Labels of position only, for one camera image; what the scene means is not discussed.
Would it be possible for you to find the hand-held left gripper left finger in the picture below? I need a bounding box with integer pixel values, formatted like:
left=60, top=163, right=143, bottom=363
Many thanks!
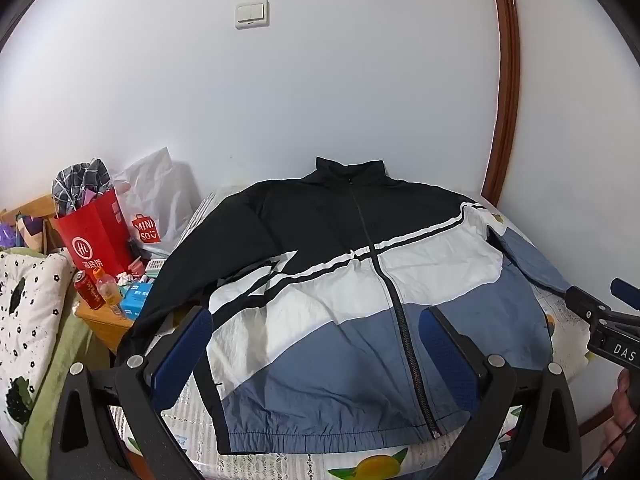
left=50, top=306, right=214, bottom=480

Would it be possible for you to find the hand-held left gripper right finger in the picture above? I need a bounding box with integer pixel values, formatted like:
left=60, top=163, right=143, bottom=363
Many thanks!
left=419, top=306, right=583, bottom=480

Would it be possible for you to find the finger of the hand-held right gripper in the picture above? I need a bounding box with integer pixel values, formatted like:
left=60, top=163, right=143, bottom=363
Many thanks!
left=565, top=285, right=615, bottom=323
left=609, top=278, right=640, bottom=312

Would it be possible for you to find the black white blue jacket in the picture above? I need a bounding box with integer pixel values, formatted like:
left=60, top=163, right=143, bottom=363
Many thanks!
left=114, top=156, right=573, bottom=457

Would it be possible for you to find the person's right hand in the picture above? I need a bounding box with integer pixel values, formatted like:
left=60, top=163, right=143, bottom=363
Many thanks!
left=602, top=367, right=640, bottom=466

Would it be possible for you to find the blue box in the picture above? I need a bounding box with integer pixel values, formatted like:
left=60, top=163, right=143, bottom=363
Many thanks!
left=121, top=282, right=154, bottom=322

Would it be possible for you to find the wooden nightstand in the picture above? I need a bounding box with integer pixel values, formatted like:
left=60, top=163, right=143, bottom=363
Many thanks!
left=75, top=255, right=172, bottom=357

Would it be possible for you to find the orange drink bottle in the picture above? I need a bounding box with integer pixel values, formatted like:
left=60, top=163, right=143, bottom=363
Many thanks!
left=91, top=267, right=124, bottom=312

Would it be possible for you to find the red drink can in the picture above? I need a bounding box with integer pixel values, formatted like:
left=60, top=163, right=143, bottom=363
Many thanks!
left=73, top=270, right=106, bottom=311

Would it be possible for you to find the green blanket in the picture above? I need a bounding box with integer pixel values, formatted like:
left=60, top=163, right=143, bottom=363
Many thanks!
left=19, top=300, right=103, bottom=467

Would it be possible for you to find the red paper bag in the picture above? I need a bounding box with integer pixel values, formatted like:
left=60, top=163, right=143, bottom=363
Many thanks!
left=52, top=186, right=137, bottom=277

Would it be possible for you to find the white plastic bag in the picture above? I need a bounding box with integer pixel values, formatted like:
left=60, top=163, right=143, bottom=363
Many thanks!
left=112, top=147, right=203, bottom=262

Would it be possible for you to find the white floral quilt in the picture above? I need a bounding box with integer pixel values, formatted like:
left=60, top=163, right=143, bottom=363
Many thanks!
left=0, top=249, right=77, bottom=442

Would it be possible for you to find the grey checked cloth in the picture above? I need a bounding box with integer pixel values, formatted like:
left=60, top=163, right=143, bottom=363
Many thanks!
left=51, top=158, right=115, bottom=219

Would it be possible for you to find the wooden headboard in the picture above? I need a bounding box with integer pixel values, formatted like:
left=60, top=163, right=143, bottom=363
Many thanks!
left=0, top=194, right=62, bottom=252

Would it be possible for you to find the black cable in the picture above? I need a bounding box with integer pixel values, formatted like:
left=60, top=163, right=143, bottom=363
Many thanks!
left=582, top=422, right=633, bottom=478

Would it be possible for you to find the brown wooden door frame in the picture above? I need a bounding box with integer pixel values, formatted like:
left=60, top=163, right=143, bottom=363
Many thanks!
left=480, top=0, right=522, bottom=208

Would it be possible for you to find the white wall switch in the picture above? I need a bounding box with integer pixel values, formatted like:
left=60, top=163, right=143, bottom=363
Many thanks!
left=235, top=1, right=271, bottom=31

